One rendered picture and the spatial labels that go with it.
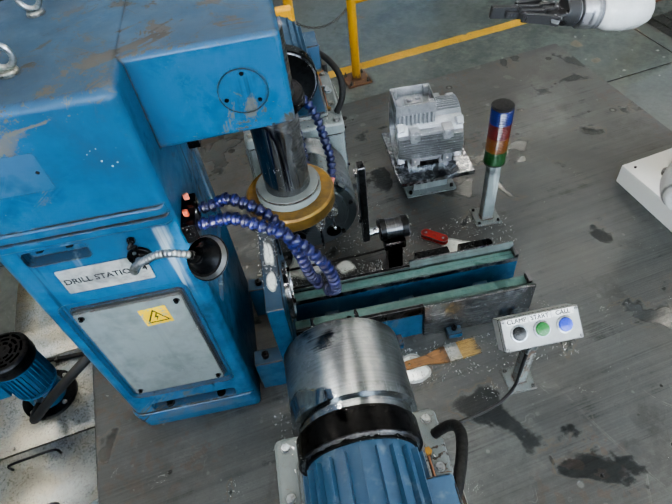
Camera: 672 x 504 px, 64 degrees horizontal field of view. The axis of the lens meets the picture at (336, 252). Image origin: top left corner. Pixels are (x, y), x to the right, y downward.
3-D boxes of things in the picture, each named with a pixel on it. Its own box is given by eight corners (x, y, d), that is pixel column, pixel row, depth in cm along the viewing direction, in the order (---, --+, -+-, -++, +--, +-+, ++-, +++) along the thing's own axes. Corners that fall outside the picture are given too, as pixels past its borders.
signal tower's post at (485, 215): (477, 227, 167) (493, 115, 136) (468, 210, 172) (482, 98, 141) (501, 222, 167) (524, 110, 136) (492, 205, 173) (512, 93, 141)
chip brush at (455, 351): (408, 375, 137) (408, 373, 136) (401, 358, 140) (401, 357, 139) (482, 353, 139) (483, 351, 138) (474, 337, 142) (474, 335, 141)
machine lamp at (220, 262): (127, 319, 83) (91, 269, 74) (132, 264, 90) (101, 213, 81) (241, 296, 84) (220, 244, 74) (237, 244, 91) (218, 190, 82)
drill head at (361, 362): (313, 538, 104) (292, 500, 85) (291, 372, 128) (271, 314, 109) (438, 511, 105) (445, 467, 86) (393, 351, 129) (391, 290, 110)
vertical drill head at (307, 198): (263, 276, 112) (194, 67, 76) (257, 217, 124) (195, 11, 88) (347, 260, 113) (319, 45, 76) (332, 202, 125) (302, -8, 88)
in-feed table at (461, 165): (401, 211, 175) (400, 184, 166) (382, 159, 193) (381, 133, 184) (471, 197, 176) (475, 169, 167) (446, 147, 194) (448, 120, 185)
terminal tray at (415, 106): (396, 128, 160) (395, 108, 154) (389, 108, 167) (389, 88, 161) (435, 122, 160) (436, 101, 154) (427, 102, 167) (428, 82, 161)
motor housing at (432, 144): (399, 176, 168) (398, 126, 154) (388, 139, 181) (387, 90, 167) (461, 166, 168) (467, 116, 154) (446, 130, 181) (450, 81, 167)
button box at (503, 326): (498, 350, 116) (506, 354, 111) (491, 318, 117) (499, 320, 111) (573, 334, 117) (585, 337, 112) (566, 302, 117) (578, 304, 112)
